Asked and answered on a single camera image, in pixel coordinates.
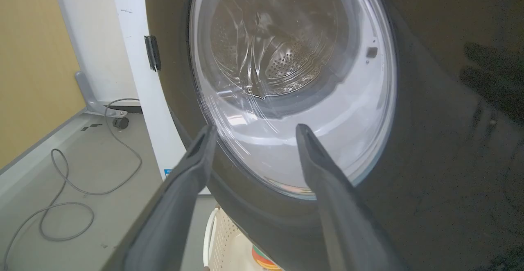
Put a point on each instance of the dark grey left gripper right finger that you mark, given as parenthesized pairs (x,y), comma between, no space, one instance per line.
(344,217)

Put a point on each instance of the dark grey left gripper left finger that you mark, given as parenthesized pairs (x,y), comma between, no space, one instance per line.
(172,213)

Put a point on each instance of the dark round washing machine door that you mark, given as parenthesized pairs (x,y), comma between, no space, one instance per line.
(430,140)

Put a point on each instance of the white washing machine body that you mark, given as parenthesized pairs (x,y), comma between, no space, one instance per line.
(143,78)

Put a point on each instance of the black door hinge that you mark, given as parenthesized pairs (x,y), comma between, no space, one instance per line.
(152,53)

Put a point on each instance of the blue label sticker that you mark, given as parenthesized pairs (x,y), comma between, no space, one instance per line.
(167,172)

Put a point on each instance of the cream perforated laundry basket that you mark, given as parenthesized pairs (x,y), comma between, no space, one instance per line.
(223,242)

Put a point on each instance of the colourful striped toy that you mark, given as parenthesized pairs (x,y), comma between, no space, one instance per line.
(264,260)

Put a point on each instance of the grey caster leg with wheel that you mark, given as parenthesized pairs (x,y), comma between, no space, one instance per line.
(98,103)

